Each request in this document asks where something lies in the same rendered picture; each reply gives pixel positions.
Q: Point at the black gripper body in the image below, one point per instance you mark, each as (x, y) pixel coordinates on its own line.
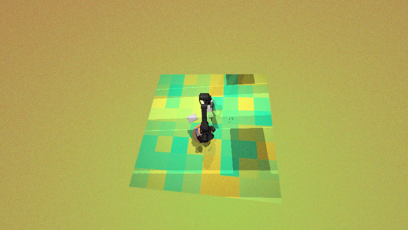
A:
(199, 138)

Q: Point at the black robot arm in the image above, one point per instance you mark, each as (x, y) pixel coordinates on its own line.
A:
(204, 127)

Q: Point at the tan round bead board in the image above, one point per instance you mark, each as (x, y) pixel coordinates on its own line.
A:
(194, 133)

